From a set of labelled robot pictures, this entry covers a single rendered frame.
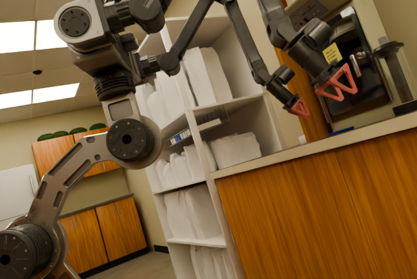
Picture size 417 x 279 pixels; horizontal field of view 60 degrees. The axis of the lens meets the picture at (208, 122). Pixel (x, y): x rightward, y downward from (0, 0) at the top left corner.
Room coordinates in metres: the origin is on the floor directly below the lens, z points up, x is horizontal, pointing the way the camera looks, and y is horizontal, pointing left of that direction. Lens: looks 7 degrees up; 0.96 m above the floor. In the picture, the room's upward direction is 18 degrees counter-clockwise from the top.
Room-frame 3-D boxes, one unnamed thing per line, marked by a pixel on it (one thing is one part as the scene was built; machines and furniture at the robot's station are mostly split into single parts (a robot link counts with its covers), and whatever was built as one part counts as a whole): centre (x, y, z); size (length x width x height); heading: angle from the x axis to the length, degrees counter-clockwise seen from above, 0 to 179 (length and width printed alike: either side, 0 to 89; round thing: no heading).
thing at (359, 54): (1.36, -0.61, 1.17); 0.05 x 0.03 x 0.10; 119
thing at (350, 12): (1.46, -0.58, 1.19); 0.30 x 0.01 x 0.40; 29
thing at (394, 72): (1.22, -0.65, 1.06); 0.11 x 0.11 x 0.21
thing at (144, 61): (1.48, 0.17, 1.45); 0.09 x 0.08 x 0.12; 1
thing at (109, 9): (0.98, 0.16, 1.45); 0.09 x 0.08 x 0.12; 1
